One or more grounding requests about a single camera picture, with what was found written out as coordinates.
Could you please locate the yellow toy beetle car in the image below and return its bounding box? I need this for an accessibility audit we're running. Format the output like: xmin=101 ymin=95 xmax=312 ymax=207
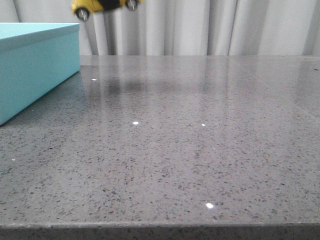
xmin=71 ymin=0 xmax=144 ymax=22

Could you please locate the light blue plastic box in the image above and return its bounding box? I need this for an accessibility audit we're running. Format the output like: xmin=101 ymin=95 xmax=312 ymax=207
xmin=0 ymin=22 xmax=80 ymax=124

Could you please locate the light grey curtain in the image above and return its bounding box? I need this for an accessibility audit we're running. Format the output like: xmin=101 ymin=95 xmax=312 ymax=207
xmin=0 ymin=0 xmax=320 ymax=57

